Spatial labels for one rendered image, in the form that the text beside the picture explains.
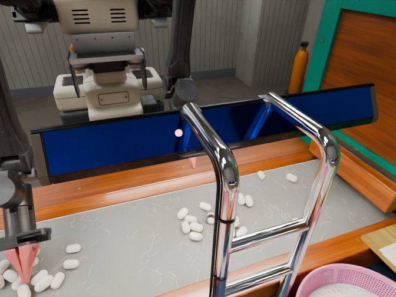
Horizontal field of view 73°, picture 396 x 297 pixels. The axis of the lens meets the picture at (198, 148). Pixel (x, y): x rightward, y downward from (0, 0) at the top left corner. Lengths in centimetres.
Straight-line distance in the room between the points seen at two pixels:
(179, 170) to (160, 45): 287
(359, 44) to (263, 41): 273
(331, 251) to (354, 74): 50
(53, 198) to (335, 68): 92
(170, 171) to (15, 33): 296
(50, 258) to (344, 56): 95
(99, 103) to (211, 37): 277
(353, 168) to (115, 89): 90
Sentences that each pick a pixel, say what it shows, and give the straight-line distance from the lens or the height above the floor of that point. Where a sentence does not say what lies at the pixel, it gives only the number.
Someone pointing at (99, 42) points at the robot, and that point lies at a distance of 110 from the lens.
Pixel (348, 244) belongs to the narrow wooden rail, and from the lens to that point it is 76.
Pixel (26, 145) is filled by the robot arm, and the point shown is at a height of 97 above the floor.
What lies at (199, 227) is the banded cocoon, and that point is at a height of 76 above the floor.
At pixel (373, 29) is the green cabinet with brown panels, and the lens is 89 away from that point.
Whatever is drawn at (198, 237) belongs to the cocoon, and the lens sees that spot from 69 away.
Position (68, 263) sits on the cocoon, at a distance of 70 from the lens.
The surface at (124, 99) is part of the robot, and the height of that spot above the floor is 83.
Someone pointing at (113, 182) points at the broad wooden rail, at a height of 77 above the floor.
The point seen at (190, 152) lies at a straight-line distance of 43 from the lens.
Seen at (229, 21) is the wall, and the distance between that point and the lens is 388.
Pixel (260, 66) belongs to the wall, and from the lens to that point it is 368.
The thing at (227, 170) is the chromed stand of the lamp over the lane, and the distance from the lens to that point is 31.
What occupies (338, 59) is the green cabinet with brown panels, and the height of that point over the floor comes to 107.
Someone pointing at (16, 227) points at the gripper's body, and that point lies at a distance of 68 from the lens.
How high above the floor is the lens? 130
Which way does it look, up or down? 34 degrees down
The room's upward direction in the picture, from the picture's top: 1 degrees clockwise
